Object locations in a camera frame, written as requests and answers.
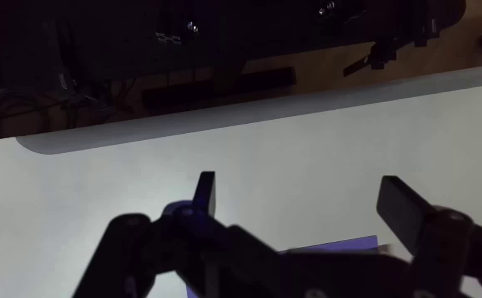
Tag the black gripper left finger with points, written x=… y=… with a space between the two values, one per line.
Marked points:
x=141 y=259

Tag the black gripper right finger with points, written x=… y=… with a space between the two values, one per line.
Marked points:
x=433 y=237

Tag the purple mat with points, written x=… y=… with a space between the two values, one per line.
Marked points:
x=340 y=245

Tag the small black clamp stand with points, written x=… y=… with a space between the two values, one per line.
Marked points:
x=381 y=55

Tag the large dark desk equipment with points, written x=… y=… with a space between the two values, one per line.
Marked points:
x=141 y=33

